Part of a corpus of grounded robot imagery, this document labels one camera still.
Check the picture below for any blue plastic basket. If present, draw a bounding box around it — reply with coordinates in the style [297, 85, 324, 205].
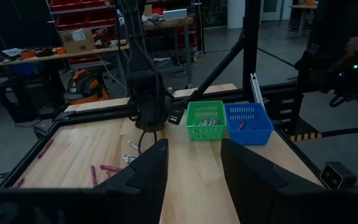
[224, 102, 275, 146]

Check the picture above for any person's hand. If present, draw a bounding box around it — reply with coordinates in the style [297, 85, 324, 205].
[345, 36, 358, 56]

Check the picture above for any red bin shelf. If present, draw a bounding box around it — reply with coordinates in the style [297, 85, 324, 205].
[48, 0, 117, 32]

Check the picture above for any silver aluminium bar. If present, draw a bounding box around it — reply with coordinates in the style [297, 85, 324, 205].
[249, 73, 266, 110]

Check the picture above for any black gantry post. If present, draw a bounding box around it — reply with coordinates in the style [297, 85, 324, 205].
[194, 0, 262, 103]

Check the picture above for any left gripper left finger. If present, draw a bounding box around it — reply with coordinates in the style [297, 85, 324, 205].
[95, 139, 170, 224]

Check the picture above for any white box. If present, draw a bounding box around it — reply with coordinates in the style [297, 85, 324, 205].
[162, 8, 188, 21]

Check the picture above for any black frame clamp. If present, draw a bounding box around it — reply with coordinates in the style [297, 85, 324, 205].
[32, 124, 50, 140]

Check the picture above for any black ramp with hazard stripes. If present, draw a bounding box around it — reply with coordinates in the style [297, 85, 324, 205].
[290, 123, 358, 143]

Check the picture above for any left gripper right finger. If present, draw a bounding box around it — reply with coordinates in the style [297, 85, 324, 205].
[221, 138, 326, 224]

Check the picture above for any white pillar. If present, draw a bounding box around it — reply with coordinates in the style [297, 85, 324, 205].
[227, 0, 246, 30]

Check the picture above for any cardboard box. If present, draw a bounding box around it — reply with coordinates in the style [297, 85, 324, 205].
[60, 28, 97, 54]

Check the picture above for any wooden workbench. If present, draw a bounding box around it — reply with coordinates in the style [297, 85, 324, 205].
[0, 42, 130, 68]
[143, 17, 195, 91]

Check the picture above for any orange black tool bag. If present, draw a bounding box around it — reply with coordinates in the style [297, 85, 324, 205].
[63, 69, 109, 106]

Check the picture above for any green plastic basket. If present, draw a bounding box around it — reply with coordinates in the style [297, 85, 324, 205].
[185, 100, 228, 141]

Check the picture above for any black camera box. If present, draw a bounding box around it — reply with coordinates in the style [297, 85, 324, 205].
[319, 161, 357, 190]

